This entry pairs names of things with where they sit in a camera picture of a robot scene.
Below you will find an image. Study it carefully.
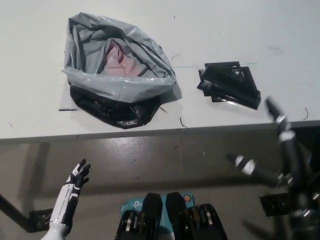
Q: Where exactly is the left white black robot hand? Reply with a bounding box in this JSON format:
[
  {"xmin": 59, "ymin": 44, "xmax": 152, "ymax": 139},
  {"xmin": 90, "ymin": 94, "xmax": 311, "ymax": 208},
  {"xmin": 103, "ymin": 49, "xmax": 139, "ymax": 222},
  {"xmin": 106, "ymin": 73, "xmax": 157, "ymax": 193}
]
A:
[{"xmin": 48, "ymin": 158, "xmax": 92, "ymax": 226}]

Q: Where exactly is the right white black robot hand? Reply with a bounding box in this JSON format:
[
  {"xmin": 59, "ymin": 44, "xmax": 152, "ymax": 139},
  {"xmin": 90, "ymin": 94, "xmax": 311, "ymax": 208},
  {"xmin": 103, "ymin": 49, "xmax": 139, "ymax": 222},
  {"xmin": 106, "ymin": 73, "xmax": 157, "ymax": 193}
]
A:
[{"xmin": 226, "ymin": 96, "xmax": 320, "ymax": 240}]

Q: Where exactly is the grey and black plastic bag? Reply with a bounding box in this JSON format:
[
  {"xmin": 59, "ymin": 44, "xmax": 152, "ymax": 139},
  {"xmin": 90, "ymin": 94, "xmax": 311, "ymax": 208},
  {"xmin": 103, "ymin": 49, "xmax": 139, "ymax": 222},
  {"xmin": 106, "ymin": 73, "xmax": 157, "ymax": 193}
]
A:
[{"xmin": 61, "ymin": 12, "xmax": 178, "ymax": 130}]

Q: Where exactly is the black floor tape patch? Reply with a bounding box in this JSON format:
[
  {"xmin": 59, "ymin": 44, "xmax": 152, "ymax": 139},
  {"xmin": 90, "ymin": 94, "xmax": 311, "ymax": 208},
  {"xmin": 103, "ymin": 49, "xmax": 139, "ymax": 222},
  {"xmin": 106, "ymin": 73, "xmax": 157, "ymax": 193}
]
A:
[
  {"xmin": 28, "ymin": 209, "xmax": 55, "ymax": 233},
  {"xmin": 259, "ymin": 193, "xmax": 296, "ymax": 217}
]

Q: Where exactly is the black teal robot body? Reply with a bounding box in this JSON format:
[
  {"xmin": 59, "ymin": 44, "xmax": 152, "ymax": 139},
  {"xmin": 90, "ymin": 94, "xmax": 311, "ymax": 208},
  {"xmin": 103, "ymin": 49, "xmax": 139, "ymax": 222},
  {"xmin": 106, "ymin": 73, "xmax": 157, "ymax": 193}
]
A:
[{"xmin": 113, "ymin": 191, "xmax": 229, "ymax": 240}]

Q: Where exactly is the pink crumpled item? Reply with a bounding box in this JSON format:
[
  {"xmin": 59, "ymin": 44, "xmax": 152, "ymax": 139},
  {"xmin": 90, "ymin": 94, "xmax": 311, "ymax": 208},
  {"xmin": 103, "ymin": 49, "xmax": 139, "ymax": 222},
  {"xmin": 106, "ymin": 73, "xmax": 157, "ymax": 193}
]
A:
[{"xmin": 103, "ymin": 39, "xmax": 146, "ymax": 76}]

